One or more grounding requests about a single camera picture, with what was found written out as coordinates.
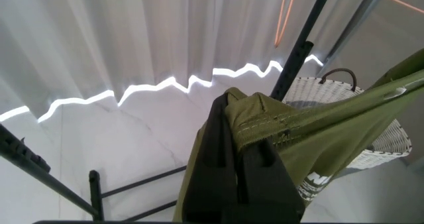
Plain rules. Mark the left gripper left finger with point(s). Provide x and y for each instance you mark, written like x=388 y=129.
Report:
x=212 y=171

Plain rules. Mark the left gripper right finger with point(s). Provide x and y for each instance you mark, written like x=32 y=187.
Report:
x=268 y=184

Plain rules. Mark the green shirt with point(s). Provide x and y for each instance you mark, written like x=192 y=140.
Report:
x=314 y=141

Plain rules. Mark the pink clothes hanger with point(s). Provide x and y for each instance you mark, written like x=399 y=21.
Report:
x=397 y=0
x=281 y=18

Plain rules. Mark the white laundry basket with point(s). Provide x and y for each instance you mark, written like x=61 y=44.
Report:
x=311 y=89

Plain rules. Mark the black clothes rack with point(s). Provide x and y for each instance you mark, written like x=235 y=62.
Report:
x=298 y=55

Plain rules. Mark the white curtain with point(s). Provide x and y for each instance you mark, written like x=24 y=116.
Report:
x=132 y=35

